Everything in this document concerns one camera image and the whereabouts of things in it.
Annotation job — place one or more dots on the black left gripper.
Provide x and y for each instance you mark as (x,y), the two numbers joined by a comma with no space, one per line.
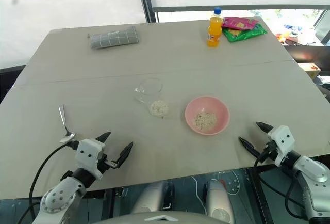
(105,164)

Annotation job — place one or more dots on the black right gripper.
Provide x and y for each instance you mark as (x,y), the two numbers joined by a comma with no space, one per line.
(269,151)

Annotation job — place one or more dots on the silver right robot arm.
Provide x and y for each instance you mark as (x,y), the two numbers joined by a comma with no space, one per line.
(309,172)

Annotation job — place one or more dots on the clear plastic cup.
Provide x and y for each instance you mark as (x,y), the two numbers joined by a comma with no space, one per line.
(150,87)

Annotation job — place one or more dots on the pink bowl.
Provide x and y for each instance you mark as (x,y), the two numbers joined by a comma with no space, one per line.
(219,110)

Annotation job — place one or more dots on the metal spoon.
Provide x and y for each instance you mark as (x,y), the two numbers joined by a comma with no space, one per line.
(67,137)

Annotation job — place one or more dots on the silver left robot leg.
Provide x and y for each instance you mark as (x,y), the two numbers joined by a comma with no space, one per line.
(150,198)

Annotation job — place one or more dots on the silver robot leg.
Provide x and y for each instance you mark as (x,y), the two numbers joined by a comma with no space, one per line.
(150,198)
(219,198)

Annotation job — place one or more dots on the silver right robot leg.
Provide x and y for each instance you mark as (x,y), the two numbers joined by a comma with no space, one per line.
(219,198)

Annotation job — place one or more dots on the orange printed cardboard box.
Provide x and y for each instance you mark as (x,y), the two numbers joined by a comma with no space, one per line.
(312,69)

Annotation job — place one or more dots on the gray robot chest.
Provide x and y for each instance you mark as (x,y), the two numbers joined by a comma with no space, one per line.
(162,218)

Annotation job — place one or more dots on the black shelf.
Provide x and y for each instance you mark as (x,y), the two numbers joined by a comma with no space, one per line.
(308,52)

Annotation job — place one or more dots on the green snack bag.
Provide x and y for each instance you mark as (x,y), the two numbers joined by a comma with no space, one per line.
(247,34)

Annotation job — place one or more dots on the grey checked cloth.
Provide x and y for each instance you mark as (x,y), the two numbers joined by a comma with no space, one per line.
(114,38)

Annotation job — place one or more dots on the orange juice bottle blue cap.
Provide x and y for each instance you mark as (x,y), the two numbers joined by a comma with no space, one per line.
(214,31)

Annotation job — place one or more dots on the pink snack bag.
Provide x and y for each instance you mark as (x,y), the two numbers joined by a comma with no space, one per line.
(239,23)

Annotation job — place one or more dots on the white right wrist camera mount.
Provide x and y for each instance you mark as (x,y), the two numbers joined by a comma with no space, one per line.
(282,141)

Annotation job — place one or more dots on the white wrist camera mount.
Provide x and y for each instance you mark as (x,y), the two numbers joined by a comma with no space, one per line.
(89,154)
(282,141)

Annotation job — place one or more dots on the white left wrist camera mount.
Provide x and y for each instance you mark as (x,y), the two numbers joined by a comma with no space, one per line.
(89,154)

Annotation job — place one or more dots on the black window rail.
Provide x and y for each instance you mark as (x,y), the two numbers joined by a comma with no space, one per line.
(232,8)

